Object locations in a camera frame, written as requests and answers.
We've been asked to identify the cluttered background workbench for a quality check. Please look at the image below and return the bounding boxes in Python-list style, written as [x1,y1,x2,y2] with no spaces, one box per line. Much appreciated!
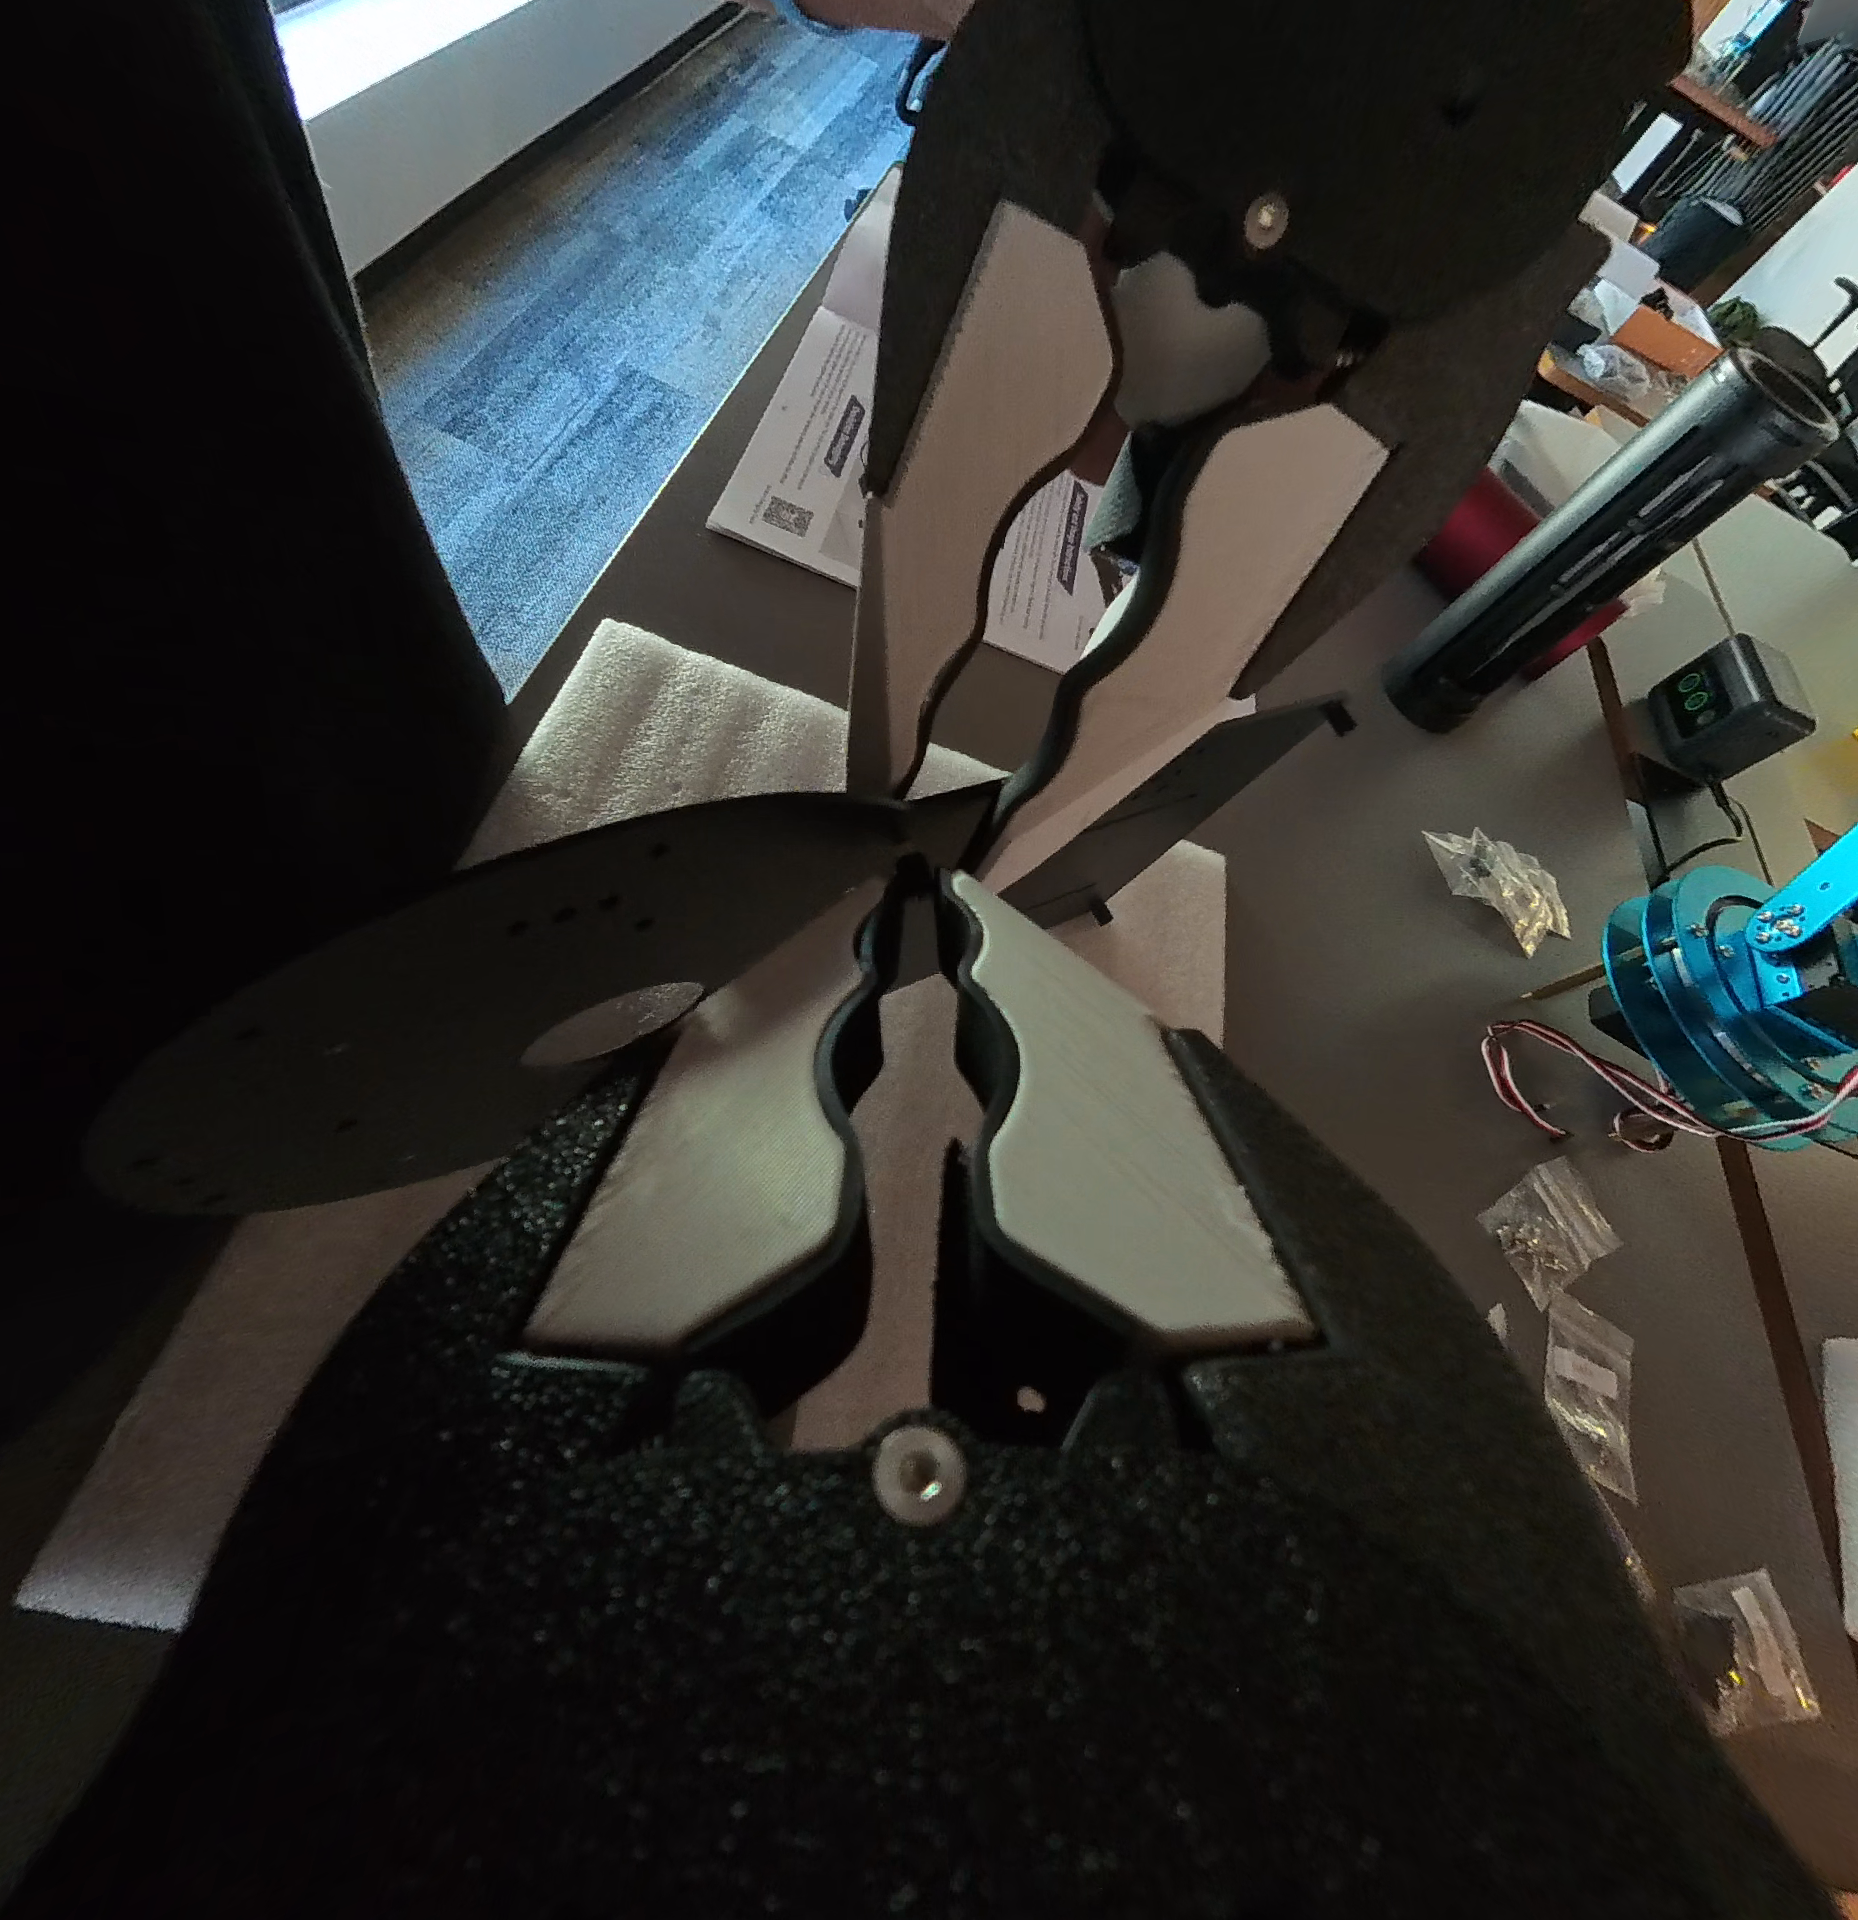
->
[1528,60,1858,439]

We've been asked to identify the white foam sheet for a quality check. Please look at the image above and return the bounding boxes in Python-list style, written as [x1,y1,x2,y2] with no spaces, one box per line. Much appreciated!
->
[13,617,1233,1638]

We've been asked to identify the dark grey desk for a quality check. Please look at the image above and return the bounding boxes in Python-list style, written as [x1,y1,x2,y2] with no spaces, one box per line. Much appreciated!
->
[0,166,1858,1920]

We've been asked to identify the black cylindrical tube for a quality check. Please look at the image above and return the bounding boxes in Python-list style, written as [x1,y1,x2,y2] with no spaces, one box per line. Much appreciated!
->
[1383,343,1841,733]

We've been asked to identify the black metal plate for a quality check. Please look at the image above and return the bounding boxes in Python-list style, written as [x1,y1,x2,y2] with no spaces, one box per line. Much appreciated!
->
[82,696,1361,1220]

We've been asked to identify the black office chair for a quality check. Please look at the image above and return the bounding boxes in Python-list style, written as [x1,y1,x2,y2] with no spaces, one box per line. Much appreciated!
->
[1770,276,1858,521]

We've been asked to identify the printed instruction manual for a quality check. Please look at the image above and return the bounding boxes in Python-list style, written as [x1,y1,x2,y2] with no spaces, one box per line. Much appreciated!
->
[709,308,1128,679]

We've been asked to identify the red white black cable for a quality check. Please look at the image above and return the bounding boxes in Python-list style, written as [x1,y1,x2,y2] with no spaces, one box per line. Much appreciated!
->
[1483,1017,1858,1158]

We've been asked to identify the scattered small hardware bags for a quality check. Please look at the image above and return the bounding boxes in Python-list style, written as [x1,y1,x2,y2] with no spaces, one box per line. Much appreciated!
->
[1421,824,1826,1744]

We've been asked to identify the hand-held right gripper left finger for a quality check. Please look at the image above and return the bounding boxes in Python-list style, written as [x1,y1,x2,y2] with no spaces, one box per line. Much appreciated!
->
[524,858,922,1347]

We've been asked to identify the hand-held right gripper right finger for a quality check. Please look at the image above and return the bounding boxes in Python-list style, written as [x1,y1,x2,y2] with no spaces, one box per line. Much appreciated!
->
[941,869,1319,1356]

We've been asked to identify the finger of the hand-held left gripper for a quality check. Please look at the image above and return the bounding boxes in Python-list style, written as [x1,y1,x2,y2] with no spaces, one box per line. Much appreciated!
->
[844,207,1128,808]
[962,394,1391,875]

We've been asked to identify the maroon metal cylinder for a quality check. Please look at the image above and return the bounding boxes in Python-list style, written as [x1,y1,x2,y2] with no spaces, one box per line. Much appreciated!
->
[1417,464,1639,679]

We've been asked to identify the small black device green lights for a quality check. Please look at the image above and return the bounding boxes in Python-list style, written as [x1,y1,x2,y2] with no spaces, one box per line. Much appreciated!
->
[1647,632,1820,782]

